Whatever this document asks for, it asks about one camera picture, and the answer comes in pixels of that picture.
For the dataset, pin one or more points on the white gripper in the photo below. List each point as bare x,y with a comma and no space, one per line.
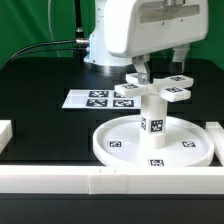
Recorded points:
137,27

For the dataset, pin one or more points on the white cross-shaped table base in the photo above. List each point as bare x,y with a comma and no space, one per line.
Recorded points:
172,88

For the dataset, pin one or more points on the white round table top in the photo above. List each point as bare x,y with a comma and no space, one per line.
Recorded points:
121,142

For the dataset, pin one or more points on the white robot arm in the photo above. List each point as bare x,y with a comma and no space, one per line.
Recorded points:
99,57

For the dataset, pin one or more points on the black vertical pole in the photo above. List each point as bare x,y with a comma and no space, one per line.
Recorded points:
79,29

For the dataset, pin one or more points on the white right fence block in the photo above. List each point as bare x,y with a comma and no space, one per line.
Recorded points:
216,140

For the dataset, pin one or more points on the white fence block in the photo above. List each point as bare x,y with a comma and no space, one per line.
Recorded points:
216,140
5,133

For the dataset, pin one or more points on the white marker tag sheet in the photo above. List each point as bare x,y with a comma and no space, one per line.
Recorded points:
99,99

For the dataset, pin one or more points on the white left fence block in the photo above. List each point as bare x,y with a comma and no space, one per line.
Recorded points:
5,133

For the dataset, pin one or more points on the white front fence bar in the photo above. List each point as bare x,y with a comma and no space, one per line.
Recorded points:
104,180

